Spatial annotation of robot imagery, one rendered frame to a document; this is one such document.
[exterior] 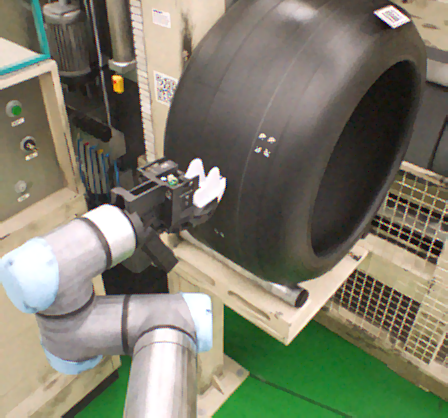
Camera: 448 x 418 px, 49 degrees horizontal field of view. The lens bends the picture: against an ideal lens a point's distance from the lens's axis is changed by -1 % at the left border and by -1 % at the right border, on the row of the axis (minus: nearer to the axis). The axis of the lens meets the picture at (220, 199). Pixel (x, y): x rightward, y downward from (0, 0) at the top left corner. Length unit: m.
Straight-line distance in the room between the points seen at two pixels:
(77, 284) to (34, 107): 0.73
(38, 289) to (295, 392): 1.53
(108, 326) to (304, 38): 0.50
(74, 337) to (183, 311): 0.13
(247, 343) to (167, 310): 1.49
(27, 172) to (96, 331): 0.74
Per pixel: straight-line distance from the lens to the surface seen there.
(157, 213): 0.68
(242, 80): 0.79
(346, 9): 0.85
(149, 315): 0.62
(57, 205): 1.36
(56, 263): 0.58
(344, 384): 2.05
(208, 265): 1.18
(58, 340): 0.65
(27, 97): 1.25
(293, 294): 1.06
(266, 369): 2.04
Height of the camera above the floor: 1.71
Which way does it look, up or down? 39 degrees down
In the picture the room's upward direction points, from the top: straight up
